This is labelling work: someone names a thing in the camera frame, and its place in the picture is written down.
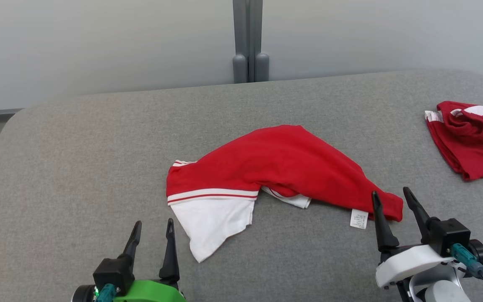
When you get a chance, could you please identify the red jersey white sleeves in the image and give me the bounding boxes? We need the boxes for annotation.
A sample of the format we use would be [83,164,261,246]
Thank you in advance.
[166,125,405,264]

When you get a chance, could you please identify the grey partition post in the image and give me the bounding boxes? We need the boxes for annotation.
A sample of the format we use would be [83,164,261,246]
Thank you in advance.
[232,0,270,84]

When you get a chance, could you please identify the grey fabric sofa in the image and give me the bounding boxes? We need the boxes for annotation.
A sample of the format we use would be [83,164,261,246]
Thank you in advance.
[0,69,483,302]

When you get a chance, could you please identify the right black cable teal connector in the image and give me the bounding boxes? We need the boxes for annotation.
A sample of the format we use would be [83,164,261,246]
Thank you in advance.
[450,243,483,302]

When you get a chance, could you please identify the black cable teal connector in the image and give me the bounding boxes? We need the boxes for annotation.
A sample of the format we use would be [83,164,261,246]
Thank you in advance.
[96,283,119,302]
[450,243,483,302]

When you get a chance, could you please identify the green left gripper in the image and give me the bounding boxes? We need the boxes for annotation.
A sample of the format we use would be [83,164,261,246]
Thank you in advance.
[114,218,187,302]

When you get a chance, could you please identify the red shorts white stripe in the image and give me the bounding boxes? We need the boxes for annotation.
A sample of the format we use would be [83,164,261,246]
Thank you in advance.
[424,101,483,182]

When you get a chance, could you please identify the left black cable teal connector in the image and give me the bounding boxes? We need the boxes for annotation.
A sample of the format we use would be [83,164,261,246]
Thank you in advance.
[96,283,119,302]

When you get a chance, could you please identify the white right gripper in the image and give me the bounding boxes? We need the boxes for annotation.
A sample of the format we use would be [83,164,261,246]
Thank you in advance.
[371,187,456,290]

